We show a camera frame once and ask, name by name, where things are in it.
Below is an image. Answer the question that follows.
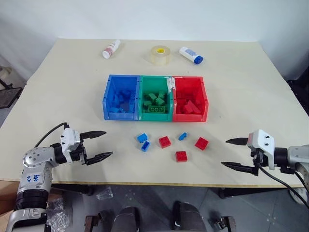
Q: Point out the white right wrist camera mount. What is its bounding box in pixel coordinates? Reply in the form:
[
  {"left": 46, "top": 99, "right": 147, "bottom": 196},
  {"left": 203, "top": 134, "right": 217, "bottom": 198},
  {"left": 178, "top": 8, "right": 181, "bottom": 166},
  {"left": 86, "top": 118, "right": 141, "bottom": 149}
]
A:
[{"left": 246, "top": 129, "right": 276, "bottom": 170}]

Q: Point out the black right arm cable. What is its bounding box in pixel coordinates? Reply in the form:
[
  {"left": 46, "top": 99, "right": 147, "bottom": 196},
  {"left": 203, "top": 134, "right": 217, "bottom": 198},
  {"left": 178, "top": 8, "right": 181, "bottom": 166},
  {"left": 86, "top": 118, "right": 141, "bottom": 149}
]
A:
[{"left": 257, "top": 162, "right": 309, "bottom": 208}]

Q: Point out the rusty metal bracket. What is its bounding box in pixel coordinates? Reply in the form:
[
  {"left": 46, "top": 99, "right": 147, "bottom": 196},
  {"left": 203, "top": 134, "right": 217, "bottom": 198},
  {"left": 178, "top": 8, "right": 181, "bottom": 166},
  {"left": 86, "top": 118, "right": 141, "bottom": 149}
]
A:
[
  {"left": 211, "top": 214, "right": 237, "bottom": 232},
  {"left": 84, "top": 210, "right": 108, "bottom": 232}
]

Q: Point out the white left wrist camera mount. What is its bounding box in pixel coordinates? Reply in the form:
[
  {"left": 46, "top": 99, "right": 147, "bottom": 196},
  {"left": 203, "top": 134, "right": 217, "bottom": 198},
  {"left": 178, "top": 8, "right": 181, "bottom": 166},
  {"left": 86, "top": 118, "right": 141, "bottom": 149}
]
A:
[{"left": 60, "top": 128, "right": 82, "bottom": 153}]

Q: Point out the white bottle with red label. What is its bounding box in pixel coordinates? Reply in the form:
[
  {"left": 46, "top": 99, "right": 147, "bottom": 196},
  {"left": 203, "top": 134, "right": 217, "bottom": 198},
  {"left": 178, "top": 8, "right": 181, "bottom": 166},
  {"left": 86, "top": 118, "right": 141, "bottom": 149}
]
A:
[{"left": 102, "top": 39, "right": 121, "bottom": 59}]

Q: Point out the black table frame bar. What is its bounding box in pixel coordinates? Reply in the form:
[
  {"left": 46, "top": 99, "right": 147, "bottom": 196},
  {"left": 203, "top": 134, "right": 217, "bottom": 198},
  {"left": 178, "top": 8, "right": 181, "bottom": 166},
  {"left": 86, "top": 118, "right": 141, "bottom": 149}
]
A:
[{"left": 50, "top": 183, "right": 292, "bottom": 199}]

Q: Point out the long green toy brick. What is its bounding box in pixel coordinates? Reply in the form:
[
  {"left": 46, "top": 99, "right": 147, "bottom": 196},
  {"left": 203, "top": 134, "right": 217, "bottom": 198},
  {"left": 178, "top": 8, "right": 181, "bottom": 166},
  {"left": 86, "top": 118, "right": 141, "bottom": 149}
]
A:
[{"left": 148, "top": 105, "right": 168, "bottom": 114}]

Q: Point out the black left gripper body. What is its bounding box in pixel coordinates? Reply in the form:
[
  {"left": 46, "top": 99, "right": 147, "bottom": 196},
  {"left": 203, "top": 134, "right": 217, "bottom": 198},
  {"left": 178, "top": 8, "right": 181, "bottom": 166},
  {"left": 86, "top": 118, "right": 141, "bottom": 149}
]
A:
[{"left": 65, "top": 142, "right": 89, "bottom": 166}]

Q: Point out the green plastic bin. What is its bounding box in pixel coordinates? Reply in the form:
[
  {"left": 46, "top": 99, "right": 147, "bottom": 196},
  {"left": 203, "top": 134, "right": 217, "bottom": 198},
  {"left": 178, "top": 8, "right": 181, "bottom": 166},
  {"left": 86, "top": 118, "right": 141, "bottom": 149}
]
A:
[{"left": 138, "top": 75, "right": 175, "bottom": 122}]

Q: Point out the crumpled clear plastic bag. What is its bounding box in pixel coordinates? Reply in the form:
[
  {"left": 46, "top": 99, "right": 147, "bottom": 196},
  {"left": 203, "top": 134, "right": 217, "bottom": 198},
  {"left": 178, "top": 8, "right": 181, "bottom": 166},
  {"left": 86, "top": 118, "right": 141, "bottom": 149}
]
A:
[{"left": 46, "top": 197, "right": 74, "bottom": 229}]

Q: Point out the white round base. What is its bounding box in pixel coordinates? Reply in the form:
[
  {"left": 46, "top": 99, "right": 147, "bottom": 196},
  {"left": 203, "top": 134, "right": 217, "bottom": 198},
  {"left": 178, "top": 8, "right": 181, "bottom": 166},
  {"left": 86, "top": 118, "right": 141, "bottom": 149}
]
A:
[{"left": 289, "top": 187, "right": 309, "bottom": 206}]

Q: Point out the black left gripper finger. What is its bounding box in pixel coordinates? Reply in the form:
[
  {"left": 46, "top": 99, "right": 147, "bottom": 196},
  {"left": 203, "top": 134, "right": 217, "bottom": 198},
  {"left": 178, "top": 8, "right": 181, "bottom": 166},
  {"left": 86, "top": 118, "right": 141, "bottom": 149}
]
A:
[
  {"left": 80, "top": 130, "right": 107, "bottom": 143},
  {"left": 86, "top": 151, "right": 114, "bottom": 166}
]

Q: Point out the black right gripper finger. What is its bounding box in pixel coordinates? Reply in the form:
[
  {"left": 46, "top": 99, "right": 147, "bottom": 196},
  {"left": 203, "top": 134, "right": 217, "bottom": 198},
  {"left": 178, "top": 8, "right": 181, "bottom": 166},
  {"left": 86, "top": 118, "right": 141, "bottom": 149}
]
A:
[
  {"left": 225, "top": 137, "right": 249, "bottom": 145},
  {"left": 220, "top": 161, "right": 255, "bottom": 174}
]

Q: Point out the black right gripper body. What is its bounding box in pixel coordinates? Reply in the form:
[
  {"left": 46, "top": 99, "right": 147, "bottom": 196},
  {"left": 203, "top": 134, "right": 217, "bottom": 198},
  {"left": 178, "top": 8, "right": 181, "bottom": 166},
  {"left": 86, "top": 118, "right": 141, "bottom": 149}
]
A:
[{"left": 250, "top": 148, "right": 265, "bottom": 176}]

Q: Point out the clear plastic cup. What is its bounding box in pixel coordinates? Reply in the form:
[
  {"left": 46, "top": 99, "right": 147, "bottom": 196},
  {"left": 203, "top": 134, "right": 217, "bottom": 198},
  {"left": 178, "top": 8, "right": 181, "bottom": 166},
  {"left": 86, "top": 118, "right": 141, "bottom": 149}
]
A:
[{"left": 96, "top": 187, "right": 114, "bottom": 201}]

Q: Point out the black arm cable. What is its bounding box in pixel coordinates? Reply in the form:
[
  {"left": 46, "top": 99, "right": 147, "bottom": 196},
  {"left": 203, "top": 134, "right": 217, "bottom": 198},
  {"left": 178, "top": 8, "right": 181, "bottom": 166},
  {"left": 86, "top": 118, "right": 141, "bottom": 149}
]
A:
[
  {"left": 257, "top": 162, "right": 309, "bottom": 208},
  {"left": 34, "top": 122, "right": 70, "bottom": 148}
]

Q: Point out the clear tape roll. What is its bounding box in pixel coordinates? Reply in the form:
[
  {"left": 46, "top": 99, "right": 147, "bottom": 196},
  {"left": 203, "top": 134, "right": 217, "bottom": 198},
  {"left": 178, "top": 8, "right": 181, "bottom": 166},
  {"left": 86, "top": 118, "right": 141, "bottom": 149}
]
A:
[{"left": 150, "top": 44, "right": 171, "bottom": 66}]

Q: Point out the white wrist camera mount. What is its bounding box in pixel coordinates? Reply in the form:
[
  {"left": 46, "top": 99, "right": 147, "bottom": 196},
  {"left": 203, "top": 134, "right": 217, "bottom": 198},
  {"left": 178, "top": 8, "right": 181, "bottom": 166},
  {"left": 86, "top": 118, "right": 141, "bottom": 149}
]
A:
[
  {"left": 60, "top": 128, "right": 82, "bottom": 153},
  {"left": 246, "top": 129, "right": 276, "bottom": 170}
]

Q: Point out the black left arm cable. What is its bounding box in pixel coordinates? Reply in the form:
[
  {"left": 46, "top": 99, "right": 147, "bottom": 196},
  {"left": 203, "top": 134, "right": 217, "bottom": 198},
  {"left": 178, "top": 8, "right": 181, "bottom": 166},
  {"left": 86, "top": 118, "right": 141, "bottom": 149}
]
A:
[{"left": 34, "top": 122, "right": 70, "bottom": 148}]

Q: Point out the dark rounded shape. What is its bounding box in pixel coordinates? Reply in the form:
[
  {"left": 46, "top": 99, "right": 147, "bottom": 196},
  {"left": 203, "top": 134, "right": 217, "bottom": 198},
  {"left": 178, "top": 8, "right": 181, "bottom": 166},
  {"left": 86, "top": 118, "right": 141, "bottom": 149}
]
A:
[
  {"left": 171, "top": 200, "right": 208, "bottom": 232},
  {"left": 112, "top": 206, "right": 142, "bottom": 232}
]

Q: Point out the red plastic bin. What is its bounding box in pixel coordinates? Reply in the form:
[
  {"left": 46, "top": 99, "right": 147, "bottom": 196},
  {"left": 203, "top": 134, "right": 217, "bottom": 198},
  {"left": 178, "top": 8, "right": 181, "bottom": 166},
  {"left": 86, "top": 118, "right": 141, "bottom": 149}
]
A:
[{"left": 171, "top": 76, "right": 209, "bottom": 122}]

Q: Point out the white bottle with blue cap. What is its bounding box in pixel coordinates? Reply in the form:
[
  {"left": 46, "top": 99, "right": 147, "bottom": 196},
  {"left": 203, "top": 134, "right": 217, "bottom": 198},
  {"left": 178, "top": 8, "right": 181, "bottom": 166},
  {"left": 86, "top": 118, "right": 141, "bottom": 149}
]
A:
[{"left": 179, "top": 46, "right": 204, "bottom": 66}]

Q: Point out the blue plastic bin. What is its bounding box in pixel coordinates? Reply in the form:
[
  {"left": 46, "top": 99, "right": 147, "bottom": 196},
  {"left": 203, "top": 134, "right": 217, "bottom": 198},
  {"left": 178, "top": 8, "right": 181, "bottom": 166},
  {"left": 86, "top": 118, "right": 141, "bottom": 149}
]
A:
[{"left": 102, "top": 74, "right": 141, "bottom": 121}]

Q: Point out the brown cardboard box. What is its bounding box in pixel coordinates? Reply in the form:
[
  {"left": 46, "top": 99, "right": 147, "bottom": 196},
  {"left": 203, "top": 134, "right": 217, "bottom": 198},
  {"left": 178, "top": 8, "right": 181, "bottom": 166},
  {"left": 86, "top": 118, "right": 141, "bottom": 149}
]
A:
[{"left": 0, "top": 180, "right": 21, "bottom": 215}]

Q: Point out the dark equipment case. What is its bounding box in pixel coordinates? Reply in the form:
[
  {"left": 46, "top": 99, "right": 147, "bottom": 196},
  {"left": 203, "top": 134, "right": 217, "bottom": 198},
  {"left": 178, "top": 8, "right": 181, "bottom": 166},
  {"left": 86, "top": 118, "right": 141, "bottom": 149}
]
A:
[{"left": 286, "top": 71, "right": 309, "bottom": 103}]

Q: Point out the red square toy brick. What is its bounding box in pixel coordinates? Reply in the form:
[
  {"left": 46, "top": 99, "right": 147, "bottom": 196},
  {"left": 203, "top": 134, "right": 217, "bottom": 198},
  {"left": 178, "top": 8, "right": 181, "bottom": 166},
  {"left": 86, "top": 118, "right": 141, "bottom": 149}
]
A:
[
  {"left": 175, "top": 150, "right": 189, "bottom": 163},
  {"left": 158, "top": 136, "right": 172, "bottom": 149},
  {"left": 194, "top": 136, "right": 210, "bottom": 151}
]

